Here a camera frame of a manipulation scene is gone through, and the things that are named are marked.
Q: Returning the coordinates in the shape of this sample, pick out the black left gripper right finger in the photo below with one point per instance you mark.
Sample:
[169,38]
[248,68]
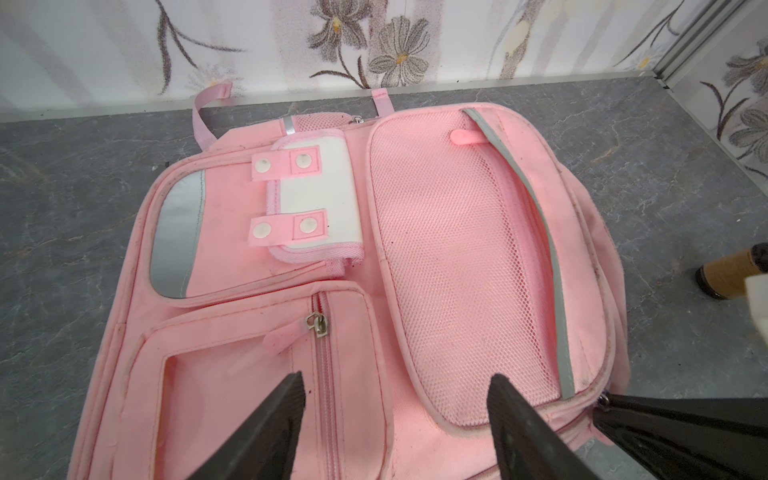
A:
[526,447]

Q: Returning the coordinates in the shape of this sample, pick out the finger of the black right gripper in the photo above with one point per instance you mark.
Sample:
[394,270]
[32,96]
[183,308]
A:
[688,438]

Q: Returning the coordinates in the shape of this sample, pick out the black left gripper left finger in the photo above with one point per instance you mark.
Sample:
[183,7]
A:
[264,446]

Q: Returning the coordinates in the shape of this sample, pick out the pink school backpack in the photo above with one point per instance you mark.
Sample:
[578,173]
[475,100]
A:
[396,263]

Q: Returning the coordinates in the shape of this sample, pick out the small orange-capped bottle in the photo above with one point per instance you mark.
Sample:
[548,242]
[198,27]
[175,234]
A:
[724,278]

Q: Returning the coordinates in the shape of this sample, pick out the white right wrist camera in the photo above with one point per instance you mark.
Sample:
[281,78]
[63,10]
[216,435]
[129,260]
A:
[757,299]

